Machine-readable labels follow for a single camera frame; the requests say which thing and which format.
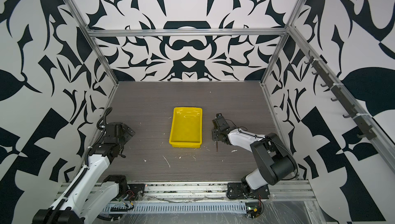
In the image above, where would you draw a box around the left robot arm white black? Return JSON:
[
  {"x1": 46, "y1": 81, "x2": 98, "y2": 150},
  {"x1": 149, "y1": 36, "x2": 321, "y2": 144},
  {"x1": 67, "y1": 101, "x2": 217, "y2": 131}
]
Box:
[{"x1": 32, "y1": 122, "x2": 135, "y2": 224}]

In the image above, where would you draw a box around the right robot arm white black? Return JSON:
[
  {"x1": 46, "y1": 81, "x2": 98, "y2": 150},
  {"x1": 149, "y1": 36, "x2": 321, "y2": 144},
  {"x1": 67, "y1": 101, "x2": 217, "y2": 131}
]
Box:
[{"x1": 212, "y1": 113, "x2": 298, "y2": 192}]

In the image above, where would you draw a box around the yellow plastic bin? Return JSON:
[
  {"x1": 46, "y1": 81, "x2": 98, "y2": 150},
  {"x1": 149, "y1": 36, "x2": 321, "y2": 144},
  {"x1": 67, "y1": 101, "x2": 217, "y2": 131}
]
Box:
[{"x1": 169, "y1": 107, "x2": 203, "y2": 148}]

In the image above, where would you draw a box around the small green circuit board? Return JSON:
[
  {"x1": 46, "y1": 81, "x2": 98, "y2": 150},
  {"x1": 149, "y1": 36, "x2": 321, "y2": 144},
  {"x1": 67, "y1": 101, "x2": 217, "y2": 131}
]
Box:
[{"x1": 246, "y1": 203, "x2": 263, "y2": 219}]

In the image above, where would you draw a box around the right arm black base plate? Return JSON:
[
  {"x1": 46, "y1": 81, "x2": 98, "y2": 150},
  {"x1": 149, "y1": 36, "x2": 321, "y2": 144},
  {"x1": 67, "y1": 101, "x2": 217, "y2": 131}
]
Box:
[{"x1": 226, "y1": 182, "x2": 270, "y2": 200}]

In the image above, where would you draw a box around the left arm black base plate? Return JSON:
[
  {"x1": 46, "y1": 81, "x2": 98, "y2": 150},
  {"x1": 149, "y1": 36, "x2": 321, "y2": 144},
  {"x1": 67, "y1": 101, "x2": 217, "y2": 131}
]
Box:
[{"x1": 123, "y1": 183, "x2": 146, "y2": 201}]

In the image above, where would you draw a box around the white slotted cable duct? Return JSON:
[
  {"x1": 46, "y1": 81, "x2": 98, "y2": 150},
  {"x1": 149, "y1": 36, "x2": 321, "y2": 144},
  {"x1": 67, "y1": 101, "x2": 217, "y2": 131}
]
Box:
[{"x1": 102, "y1": 202, "x2": 247, "y2": 214}]

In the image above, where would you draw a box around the aluminium front rail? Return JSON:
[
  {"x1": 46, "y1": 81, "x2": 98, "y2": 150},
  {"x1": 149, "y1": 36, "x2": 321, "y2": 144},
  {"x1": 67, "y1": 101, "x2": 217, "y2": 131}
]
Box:
[{"x1": 55, "y1": 180, "x2": 317, "y2": 204}]

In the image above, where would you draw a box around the black wall hook rack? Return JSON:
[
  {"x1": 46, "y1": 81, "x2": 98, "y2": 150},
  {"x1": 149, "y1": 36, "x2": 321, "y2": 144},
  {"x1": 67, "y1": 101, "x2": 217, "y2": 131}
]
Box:
[{"x1": 306, "y1": 51, "x2": 377, "y2": 140}]

